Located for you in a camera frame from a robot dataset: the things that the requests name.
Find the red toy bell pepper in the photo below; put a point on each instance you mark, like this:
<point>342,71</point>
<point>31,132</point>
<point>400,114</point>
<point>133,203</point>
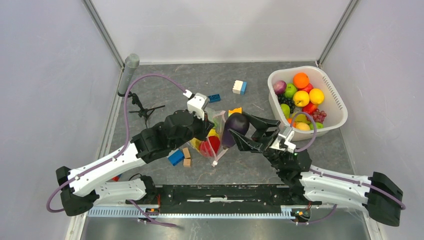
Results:
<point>210,147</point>

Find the white and blue block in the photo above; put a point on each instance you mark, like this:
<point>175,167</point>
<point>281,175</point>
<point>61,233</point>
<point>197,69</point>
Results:
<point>239,87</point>

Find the yellow green toy fruit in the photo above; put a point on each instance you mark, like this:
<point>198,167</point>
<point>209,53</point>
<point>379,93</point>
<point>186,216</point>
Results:
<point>300,118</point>

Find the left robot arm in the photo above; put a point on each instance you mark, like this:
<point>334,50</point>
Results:
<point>84,187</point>

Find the white plastic basket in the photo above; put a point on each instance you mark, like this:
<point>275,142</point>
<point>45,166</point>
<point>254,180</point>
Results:
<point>333,104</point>

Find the blue green grey block stack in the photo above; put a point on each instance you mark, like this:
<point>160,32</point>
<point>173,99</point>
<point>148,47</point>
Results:
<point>175,157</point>

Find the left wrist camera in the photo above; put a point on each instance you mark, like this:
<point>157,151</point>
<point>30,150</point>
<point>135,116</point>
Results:
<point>196,103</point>

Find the orange small block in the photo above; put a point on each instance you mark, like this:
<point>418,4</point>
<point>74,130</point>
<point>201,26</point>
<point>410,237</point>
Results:
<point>187,162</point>

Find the light green toy fruit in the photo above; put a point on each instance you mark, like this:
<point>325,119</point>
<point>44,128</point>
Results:
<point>286,110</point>

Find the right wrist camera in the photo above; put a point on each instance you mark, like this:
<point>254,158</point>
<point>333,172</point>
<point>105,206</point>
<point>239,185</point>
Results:
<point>282,141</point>

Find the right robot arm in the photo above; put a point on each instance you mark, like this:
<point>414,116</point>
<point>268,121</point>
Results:
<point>376,195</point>

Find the red and blue block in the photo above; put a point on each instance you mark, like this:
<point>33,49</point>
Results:
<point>116,178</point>

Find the clear zip top bag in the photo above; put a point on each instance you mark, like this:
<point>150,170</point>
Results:
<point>218,118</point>

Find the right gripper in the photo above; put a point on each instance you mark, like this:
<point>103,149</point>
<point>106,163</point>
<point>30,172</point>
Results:
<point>266,138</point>

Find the red toy apple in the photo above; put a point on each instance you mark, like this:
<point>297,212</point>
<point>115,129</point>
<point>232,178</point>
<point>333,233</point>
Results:
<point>307,88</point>

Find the purple toy grapes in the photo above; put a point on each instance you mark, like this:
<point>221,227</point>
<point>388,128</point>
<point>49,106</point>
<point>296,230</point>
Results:
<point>319,116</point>

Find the small green toy fruit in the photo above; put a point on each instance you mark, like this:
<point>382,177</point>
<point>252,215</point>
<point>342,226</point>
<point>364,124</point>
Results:
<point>318,125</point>

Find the black toy grapes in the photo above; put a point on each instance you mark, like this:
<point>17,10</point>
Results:
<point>288,101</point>

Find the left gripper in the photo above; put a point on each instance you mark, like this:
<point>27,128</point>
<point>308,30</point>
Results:
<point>205,126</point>

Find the purple toy onion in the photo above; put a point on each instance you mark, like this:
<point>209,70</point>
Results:
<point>279,87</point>

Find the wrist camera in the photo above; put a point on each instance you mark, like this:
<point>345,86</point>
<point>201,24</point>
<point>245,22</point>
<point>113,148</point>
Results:
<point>282,141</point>
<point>196,103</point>

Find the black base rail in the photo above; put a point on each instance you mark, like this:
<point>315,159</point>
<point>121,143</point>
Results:
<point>222,198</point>

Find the purple toy eggplant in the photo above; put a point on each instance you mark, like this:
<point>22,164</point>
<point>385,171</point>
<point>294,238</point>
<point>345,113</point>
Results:
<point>237,122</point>

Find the green toy apple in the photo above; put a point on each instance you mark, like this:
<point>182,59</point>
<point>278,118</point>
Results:
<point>290,91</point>

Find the pale yellow toy fruit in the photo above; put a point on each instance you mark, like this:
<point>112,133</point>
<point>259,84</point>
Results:
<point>302,126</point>

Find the red orange toy mango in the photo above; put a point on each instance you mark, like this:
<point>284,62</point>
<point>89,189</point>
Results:
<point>310,108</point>

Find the orange green yellow block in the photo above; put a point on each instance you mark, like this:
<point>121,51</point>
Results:
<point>238,110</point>

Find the dark blue flat block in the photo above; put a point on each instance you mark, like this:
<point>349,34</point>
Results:
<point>214,98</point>

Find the tan small block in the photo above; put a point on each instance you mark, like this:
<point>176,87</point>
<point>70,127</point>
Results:
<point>186,153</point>

